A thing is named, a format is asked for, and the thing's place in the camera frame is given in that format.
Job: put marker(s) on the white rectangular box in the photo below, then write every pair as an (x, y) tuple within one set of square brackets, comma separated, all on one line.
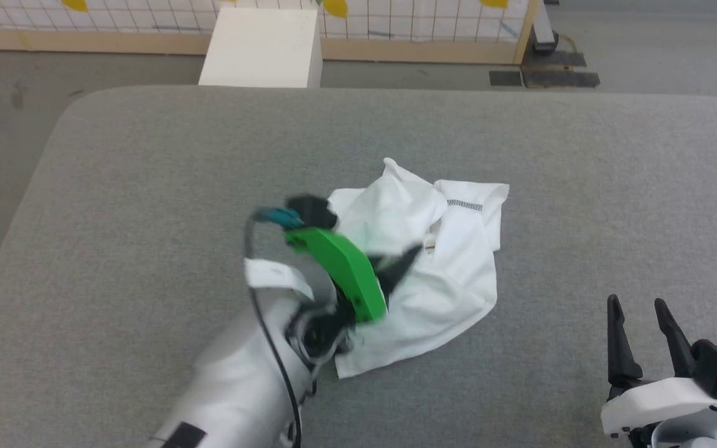
[(262, 50)]

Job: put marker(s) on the lemon print screen wooden frame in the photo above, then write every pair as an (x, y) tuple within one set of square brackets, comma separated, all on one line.
[(396, 50)]

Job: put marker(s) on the grey stand foot black caster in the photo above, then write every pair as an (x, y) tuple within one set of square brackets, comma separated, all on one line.
[(544, 34)]

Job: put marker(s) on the small dark floor mat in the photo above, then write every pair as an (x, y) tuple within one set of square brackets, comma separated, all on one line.
[(505, 78)]

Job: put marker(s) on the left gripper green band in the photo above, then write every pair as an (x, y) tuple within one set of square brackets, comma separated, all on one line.
[(346, 267)]

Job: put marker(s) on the white garment with grey stitching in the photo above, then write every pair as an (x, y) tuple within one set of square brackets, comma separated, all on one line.
[(445, 280)]

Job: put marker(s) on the large dark floor mat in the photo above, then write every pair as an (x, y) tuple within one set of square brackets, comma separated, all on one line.
[(561, 78)]

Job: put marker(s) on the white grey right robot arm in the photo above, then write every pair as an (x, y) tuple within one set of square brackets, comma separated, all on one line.
[(688, 435)]

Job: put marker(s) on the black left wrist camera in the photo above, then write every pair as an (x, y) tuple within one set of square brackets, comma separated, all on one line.
[(313, 210)]

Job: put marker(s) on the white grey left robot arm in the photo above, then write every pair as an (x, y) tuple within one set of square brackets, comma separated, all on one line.
[(240, 386)]

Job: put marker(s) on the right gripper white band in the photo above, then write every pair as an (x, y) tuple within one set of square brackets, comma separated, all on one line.
[(657, 401)]

